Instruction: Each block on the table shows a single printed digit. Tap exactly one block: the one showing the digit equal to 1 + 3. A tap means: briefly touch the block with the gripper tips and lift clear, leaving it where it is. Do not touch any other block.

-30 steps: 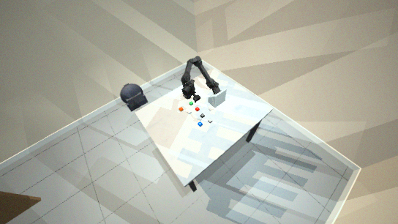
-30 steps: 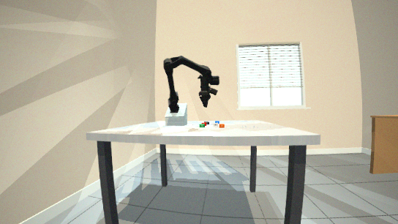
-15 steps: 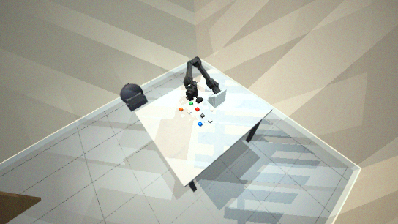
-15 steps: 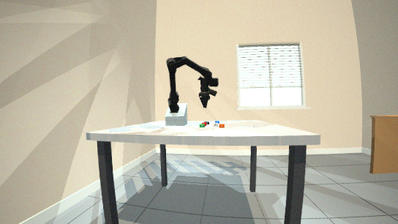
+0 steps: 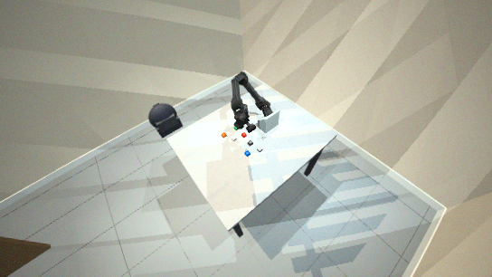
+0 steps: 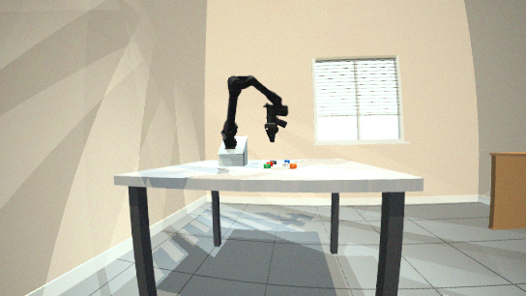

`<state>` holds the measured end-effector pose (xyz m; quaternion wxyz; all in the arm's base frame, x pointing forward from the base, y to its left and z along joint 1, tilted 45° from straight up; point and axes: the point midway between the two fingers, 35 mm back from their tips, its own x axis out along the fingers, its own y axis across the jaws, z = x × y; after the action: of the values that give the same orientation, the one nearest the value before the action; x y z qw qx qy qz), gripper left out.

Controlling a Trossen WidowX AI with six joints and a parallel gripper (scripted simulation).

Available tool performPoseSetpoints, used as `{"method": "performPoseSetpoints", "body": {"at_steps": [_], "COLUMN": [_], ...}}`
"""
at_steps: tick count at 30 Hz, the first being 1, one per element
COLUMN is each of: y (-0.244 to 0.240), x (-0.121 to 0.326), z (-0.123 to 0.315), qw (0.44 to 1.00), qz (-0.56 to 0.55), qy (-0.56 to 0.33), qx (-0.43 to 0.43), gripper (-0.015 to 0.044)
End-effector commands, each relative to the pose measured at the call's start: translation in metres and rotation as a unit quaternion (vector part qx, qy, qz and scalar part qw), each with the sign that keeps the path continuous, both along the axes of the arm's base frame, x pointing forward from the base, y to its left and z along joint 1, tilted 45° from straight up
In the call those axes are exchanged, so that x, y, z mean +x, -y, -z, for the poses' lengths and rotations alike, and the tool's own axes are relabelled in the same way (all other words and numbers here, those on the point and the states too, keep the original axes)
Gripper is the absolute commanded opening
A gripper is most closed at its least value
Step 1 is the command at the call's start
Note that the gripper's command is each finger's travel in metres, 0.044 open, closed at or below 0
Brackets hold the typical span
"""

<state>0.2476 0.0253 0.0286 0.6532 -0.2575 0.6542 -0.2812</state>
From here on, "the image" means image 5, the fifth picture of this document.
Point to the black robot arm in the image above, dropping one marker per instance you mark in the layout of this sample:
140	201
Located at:
237	104

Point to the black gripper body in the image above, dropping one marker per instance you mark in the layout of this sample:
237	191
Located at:
250	127

